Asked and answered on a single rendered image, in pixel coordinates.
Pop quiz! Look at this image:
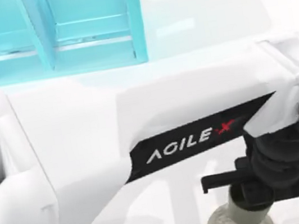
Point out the pale grey bottle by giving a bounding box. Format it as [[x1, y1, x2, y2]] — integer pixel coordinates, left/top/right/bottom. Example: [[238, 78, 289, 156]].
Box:
[[200, 180, 274, 224]]

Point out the light blue rack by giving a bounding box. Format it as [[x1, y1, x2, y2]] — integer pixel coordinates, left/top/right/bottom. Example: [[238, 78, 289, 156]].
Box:
[[0, 0, 150, 87]]

